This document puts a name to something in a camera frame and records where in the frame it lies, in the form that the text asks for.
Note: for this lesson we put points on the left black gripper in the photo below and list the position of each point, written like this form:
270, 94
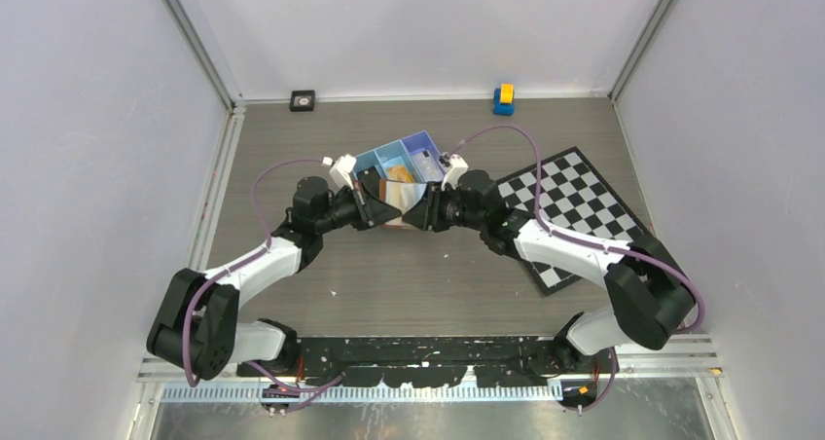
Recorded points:
374, 212

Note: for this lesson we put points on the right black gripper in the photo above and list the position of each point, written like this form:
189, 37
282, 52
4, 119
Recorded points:
434, 198

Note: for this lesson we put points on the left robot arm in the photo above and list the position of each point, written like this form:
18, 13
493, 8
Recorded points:
197, 328

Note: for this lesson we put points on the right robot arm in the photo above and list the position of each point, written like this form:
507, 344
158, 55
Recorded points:
649, 296

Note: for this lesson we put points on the white item in box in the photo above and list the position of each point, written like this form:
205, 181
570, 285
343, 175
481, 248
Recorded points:
428, 167

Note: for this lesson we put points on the blue three-compartment organizer box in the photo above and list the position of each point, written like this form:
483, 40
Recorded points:
398, 152

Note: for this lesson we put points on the blue yellow toy block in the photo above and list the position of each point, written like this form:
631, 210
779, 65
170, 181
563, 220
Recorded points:
503, 102

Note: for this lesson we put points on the small black square object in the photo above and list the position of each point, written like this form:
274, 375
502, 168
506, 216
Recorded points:
302, 101

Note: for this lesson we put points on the black white checkerboard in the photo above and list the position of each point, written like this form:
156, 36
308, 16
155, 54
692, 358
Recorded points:
574, 195

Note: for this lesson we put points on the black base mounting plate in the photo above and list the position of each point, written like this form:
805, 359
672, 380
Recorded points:
429, 362

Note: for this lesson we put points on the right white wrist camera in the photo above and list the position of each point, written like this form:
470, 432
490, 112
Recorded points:
454, 167

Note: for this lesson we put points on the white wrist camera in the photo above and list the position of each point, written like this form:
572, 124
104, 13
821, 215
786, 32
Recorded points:
454, 167
341, 171

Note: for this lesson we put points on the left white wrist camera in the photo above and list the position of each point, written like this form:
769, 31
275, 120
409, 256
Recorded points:
341, 171

